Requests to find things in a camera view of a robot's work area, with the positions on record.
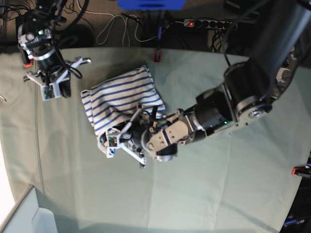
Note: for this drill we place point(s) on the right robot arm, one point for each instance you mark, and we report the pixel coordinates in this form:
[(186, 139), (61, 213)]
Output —
[(40, 44)]

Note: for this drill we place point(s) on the green table cloth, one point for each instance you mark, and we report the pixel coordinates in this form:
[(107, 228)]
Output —
[(238, 182)]

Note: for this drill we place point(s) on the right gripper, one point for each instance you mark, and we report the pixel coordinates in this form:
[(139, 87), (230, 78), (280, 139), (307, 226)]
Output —
[(55, 86)]

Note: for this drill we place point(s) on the red clamp top left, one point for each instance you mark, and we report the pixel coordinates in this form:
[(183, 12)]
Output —
[(24, 53)]

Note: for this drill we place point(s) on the white bin bottom left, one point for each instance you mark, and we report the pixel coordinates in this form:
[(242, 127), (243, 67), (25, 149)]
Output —
[(27, 216)]

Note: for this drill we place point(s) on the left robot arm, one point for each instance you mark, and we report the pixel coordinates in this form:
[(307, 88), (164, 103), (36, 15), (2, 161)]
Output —
[(246, 94)]

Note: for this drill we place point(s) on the red clamp right edge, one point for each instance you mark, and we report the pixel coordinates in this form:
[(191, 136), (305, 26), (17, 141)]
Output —
[(302, 171)]

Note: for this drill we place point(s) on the red clamp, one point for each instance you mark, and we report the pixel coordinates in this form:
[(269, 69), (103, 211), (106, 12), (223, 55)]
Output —
[(157, 56), (24, 53)]

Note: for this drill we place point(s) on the blue box top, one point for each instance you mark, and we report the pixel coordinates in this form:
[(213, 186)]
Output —
[(151, 4)]

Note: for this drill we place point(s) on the red clamp top centre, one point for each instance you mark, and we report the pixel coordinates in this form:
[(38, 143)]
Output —
[(157, 56)]

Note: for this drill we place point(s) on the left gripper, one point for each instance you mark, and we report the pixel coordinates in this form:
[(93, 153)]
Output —
[(128, 136)]

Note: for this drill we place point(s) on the blue white striped t-shirt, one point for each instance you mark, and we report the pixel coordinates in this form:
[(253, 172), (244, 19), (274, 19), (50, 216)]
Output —
[(115, 100)]

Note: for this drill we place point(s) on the black round stool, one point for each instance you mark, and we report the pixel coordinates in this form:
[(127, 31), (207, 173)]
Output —
[(80, 36)]

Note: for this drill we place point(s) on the black power strip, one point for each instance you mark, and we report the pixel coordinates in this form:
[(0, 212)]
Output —
[(207, 24)]

